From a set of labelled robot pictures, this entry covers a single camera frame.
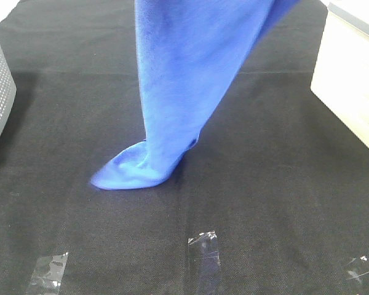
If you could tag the cream plastic storage box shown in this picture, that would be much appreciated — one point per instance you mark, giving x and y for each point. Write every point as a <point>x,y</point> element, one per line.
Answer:
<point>341,74</point>

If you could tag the blue microfibre towel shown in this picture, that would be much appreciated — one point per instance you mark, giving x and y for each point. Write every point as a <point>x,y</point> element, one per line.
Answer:
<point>188,53</point>

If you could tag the clear tape strip right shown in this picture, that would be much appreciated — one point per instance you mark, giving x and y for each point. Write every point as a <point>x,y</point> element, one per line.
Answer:
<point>356,269</point>

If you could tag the clear tape strip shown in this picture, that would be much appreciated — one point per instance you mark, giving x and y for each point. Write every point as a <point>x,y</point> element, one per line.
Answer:
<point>47,275</point>
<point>204,273</point>
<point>356,269</point>

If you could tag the clear tape strip left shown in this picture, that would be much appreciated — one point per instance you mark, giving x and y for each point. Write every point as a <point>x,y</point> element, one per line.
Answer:
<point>47,275</point>

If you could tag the black fabric table cloth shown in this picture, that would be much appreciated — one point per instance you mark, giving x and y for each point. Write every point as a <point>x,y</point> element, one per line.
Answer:
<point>282,182</point>

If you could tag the clear tape strip middle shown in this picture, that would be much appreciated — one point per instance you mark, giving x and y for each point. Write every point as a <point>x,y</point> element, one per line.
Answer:
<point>204,273</point>

